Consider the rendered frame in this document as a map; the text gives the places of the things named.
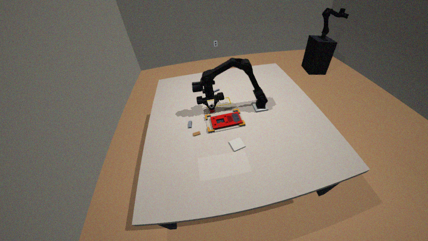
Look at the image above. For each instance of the white square tile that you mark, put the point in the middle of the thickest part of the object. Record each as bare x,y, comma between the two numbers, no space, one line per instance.
236,144

